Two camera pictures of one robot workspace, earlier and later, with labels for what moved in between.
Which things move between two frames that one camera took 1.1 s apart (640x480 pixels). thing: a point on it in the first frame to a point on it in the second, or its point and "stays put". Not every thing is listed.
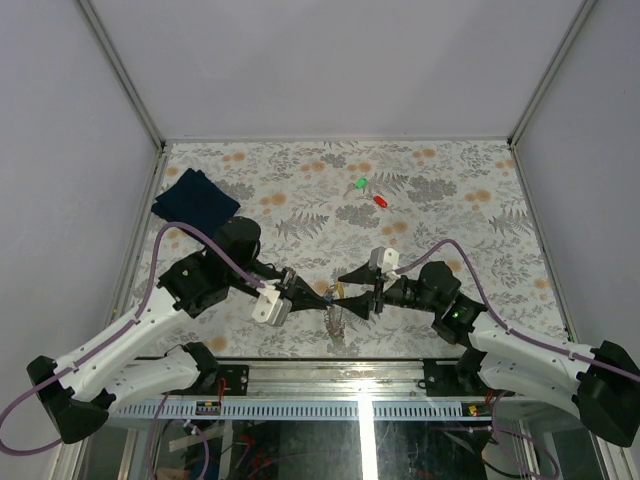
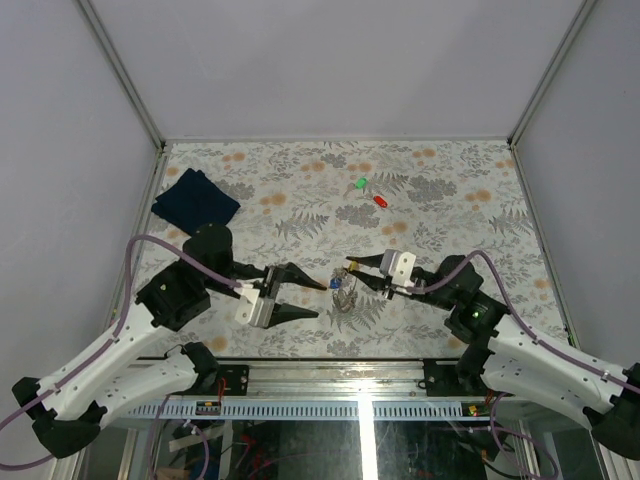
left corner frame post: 123,73 stays put
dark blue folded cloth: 195,200 stays put
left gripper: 302,296 to 275,276
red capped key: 380,201 stays put
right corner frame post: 577,30 stays put
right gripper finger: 364,275 to 372,260
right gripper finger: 361,304 to 378,283
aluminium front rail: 341,379 stays put
